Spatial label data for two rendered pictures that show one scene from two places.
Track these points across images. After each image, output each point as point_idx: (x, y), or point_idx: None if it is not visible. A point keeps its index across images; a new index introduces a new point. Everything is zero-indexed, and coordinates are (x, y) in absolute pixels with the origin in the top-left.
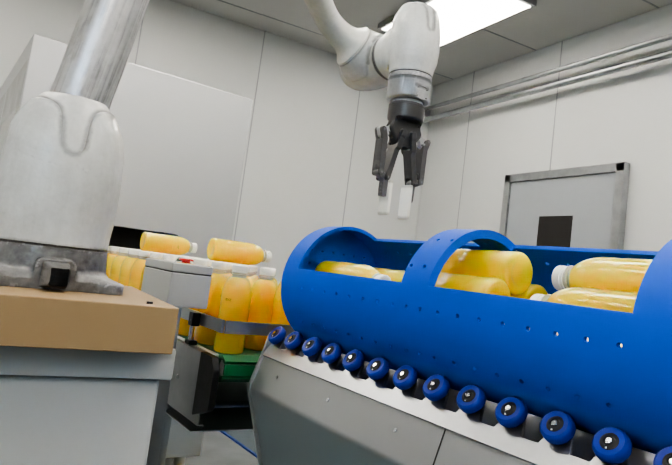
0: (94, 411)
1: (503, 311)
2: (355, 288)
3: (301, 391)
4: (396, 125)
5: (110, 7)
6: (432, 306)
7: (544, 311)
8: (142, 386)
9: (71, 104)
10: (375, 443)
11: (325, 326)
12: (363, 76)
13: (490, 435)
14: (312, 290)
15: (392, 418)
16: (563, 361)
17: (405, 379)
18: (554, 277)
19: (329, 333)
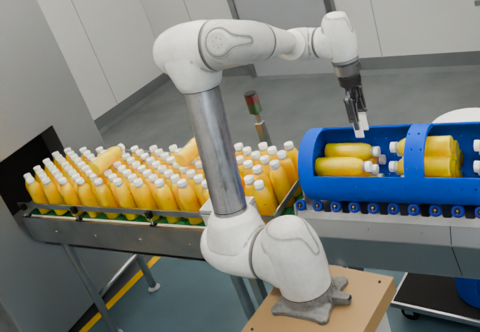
0: None
1: (475, 184)
2: (371, 183)
3: (344, 229)
4: (351, 91)
5: (227, 151)
6: (431, 186)
7: None
8: None
9: (301, 234)
10: (412, 240)
11: (347, 198)
12: (306, 60)
13: (475, 223)
14: (333, 186)
15: (416, 228)
16: None
17: (416, 211)
18: (475, 148)
19: (350, 200)
